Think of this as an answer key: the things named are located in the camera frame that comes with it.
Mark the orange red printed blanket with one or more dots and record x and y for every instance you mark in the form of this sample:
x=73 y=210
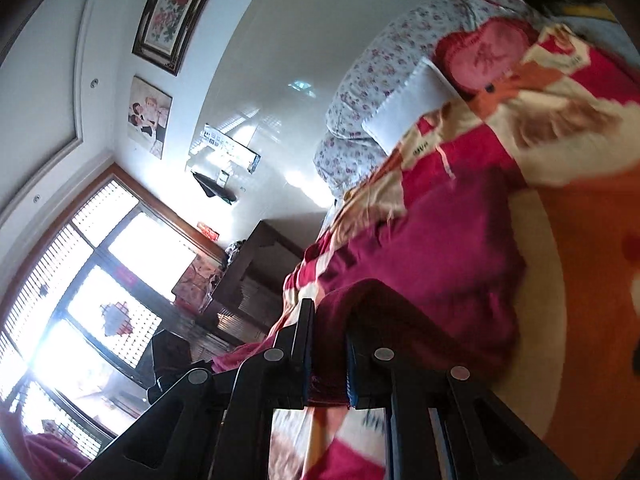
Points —
x=575 y=260

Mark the floral quilt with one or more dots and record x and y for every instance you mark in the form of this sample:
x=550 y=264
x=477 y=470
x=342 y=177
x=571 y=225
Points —
x=380 y=70

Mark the red heart-shaped pillow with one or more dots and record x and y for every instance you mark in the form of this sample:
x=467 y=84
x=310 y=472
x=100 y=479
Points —
x=480 y=55

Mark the wall calendar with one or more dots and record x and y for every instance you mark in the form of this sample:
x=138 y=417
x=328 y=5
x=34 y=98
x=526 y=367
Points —
x=225 y=147

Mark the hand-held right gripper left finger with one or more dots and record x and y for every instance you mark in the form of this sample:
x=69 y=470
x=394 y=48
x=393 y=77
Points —
x=301 y=360

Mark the red wall sign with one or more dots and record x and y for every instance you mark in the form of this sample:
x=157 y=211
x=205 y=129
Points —
x=209 y=231

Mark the black hanging cloth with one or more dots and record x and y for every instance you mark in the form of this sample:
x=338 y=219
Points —
x=212 y=187

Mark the dark wooden dresser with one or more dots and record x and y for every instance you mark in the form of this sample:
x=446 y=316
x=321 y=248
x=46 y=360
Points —
x=260 y=270

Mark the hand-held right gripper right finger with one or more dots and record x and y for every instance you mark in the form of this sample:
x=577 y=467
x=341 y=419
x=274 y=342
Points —
x=357 y=385

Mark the framed flower painting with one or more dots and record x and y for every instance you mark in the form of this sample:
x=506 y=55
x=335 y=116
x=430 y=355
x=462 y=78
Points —
x=175 y=10

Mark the wooden framed window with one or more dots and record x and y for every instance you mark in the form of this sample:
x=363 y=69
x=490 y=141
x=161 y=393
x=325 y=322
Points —
x=100 y=285

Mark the pink floral bag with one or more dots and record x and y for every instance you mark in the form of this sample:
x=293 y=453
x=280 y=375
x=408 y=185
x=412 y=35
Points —
x=197 y=282

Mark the wall poster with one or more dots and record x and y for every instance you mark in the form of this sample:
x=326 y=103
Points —
x=149 y=115

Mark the white pillow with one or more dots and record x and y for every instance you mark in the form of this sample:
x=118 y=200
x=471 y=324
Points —
x=405 y=110

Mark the maroon fleece pants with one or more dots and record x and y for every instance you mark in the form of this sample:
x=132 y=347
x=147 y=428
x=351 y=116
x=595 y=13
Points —
x=425 y=270

